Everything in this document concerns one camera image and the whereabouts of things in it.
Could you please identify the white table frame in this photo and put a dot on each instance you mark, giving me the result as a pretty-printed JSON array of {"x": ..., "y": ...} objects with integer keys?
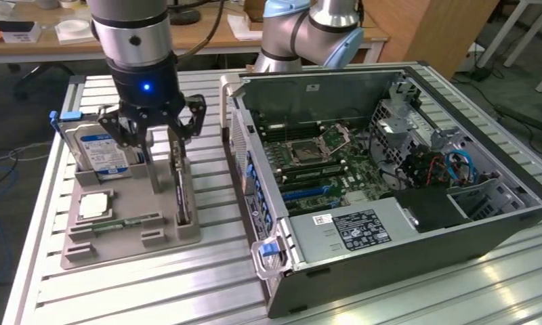
[{"x": 490, "y": 50}]

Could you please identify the black open PC case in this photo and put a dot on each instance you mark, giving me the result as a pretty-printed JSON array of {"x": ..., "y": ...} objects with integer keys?
[{"x": 388, "y": 277}]

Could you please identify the wooden cabinet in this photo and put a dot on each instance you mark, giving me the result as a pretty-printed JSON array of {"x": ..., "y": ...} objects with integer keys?
[{"x": 434, "y": 34}]

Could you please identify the white paper stack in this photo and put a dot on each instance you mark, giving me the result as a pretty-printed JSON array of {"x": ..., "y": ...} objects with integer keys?
[{"x": 243, "y": 30}]

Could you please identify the black low-profile graphics card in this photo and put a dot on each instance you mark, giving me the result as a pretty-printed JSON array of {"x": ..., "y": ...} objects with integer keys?
[{"x": 181, "y": 189}]

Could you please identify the silver CPU chip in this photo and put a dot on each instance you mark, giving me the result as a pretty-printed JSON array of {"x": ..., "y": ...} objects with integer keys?
[{"x": 94, "y": 206}]

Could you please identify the hard disk with blue label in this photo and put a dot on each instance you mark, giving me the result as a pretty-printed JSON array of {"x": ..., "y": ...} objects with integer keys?
[{"x": 101, "y": 155}]

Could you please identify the metal drive cage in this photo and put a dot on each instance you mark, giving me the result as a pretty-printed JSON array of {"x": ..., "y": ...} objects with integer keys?
[{"x": 396, "y": 128}]

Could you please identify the metal disk bay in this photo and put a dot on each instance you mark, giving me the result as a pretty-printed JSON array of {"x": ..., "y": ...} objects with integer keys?
[{"x": 491, "y": 193}]

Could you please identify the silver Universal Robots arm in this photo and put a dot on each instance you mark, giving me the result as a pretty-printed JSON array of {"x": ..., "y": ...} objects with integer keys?
[{"x": 130, "y": 40}]

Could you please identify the cardboard box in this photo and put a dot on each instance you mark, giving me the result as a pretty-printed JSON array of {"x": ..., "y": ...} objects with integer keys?
[{"x": 252, "y": 10}]

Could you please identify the grey parts rack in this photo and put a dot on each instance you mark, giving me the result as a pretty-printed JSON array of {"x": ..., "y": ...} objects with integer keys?
[{"x": 130, "y": 203}]

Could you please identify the blue disk caddy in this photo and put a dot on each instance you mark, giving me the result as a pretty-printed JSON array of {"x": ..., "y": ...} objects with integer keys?
[{"x": 69, "y": 115}]

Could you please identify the grey power supply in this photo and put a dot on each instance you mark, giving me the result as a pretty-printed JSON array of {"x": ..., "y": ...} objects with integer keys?
[{"x": 324, "y": 237}]

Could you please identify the black lamp base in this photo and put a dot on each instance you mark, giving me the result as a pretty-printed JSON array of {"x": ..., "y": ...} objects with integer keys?
[{"x": 187, "y": 18}]

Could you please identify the wooden desk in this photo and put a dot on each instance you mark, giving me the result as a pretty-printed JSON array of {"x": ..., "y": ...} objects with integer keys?
[{"x": 36, "y": 50}]

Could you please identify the green RAM stick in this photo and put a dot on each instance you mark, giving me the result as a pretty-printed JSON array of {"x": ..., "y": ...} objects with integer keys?
[{"x": 117, "y": 224}]

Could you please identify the black chair base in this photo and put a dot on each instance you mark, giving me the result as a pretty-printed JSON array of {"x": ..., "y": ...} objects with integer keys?
[{"x": 26, "y": 81}]

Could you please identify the white box with black top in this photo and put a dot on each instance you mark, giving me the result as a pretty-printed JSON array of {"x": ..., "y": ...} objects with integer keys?
[{"x": 20, "y": 35}]

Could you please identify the blue case latch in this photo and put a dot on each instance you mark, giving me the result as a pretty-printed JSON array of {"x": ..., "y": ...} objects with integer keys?
[{"x": 267, "y": 250}]

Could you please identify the CPU socket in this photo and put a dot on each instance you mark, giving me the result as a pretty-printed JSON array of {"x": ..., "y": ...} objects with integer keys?
[{"x": 307, "y": 152}]

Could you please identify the metal socket cover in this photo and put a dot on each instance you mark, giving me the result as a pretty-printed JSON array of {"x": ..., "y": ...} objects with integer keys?
[{"x": 327, "y": 132}]

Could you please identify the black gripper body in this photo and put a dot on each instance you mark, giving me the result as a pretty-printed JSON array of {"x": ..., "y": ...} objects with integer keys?
[{"x": 144, "y": 84}]

